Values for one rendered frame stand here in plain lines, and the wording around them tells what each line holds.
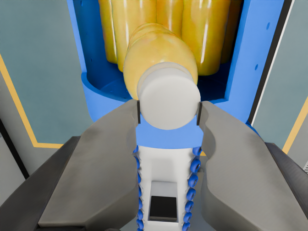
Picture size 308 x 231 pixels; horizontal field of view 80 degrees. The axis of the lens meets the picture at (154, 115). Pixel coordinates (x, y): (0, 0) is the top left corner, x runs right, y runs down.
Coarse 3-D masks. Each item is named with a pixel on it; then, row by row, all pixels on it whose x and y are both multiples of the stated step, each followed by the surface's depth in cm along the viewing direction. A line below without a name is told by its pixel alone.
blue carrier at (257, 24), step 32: (96, 0) 32; (256, 0) 16; (96, 32) 33; (256, 32) 18; (96, 64) 35; (224, 64) 38; (256, 64) 21; (96, 96) 23; (128, 96) 34; (224, 96) 21; (192, 128) 22
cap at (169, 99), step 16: (144, 80) 12; (160, 80) 11; (176, 80) 11; (144, 96) 11; (160, 96) 11; (176, 96) 11; (192, 96) 11; (144, 112) 12; (160, 112) 12; (176, 112) 12; (192, 112) 12; (160, 128) 12; (176, 128) 12
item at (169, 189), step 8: (152, 184) 71; (160, 184) 71; (168, 184) 71; (176, 184) 71; (152, 192) 68; (160, 192) 68; (168, 192) 68; (176, 192) 68; (152, 200) 63; (160, 200) 63; (168, 200) 63; (176, 200) 65; (152, 208) 61; (160, 208) 61; (168, 208) 61; (176, 208) 61; (152, 216) 59; (160, 216) 59; (168, 216) 59; (176, 216) 59; (152, 224) 60; (160, 224) 59; (168, 224) 59; (176, 224) 59
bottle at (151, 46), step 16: (144, 32) 18; (160, 32) 16; (128, 48) 18; (144, 48) 14; (160, 48) 13; (176, 48) 13; (128, 64) 14; (144, 64) 13; (160, 64) 12; (176, 64) 12; (192, 64) 14; (128, 80) 14; (192, 80) 13
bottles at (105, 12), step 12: (108, 0) 29; (168, 0) 27; (180, 0) 27; (240, 0) 29; (108, 12) 30; (168, 12) 28; (180, 12) 28; (108, 24) 31; (168, 24) 29; (180, 24) 29; (228, 24) 30; (108, 36) 32; (180, 36) 30; (228, 36) 31; (108, 48) 33; (228, 48) 32; (108, 60) 35; (228, 60) 34
